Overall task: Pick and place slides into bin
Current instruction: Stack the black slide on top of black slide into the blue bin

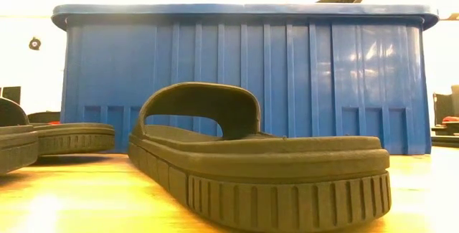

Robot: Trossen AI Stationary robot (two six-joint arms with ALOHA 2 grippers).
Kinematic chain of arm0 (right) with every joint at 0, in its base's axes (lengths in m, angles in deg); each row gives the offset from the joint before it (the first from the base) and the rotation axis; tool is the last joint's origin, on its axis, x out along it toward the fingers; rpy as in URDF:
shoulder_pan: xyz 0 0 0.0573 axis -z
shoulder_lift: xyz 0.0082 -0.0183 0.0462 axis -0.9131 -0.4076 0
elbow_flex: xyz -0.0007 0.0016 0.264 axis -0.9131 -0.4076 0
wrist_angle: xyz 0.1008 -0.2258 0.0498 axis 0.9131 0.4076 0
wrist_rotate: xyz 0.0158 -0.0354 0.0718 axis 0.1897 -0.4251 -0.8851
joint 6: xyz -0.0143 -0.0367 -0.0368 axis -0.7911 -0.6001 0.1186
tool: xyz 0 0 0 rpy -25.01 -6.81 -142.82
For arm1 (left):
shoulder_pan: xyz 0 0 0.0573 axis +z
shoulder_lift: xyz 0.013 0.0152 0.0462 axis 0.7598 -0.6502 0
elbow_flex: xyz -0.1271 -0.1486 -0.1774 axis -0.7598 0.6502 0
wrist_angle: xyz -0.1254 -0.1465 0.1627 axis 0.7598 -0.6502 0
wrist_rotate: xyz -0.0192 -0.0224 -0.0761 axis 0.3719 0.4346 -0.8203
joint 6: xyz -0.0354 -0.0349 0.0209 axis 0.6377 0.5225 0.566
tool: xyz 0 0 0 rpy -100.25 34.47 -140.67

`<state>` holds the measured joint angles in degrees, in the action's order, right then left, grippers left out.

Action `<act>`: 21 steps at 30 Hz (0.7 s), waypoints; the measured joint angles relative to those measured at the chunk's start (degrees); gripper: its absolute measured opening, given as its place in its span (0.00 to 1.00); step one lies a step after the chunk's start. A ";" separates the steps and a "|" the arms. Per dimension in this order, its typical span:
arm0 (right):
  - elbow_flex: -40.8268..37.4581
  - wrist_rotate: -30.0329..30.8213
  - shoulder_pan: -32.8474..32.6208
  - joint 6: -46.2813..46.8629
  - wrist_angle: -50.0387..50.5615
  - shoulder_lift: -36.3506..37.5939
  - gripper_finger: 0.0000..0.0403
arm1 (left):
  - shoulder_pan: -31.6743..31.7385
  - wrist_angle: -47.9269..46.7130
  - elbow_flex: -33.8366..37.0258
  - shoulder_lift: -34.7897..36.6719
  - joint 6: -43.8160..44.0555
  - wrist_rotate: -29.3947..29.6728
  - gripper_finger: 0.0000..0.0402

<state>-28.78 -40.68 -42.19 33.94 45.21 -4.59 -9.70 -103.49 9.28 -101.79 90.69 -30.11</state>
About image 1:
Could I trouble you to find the black slide sandal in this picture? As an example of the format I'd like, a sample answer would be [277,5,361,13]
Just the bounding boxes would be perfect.
[27,110,62,125]
[31,121,116,156]
[128,81,392,233]
[0,96,39,176]

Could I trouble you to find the blue plastic bin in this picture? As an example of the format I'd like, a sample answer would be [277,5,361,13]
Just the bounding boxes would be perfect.
[51,3,440,156]

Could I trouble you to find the small black monitor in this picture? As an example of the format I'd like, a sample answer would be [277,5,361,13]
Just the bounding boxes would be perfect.
[432,92,453,126]

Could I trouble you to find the black desk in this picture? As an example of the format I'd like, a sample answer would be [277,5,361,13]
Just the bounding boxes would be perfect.
[430,122,459,148]

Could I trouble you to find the black screen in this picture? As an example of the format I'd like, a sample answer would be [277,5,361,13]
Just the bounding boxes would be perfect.
[0,85,22,105]

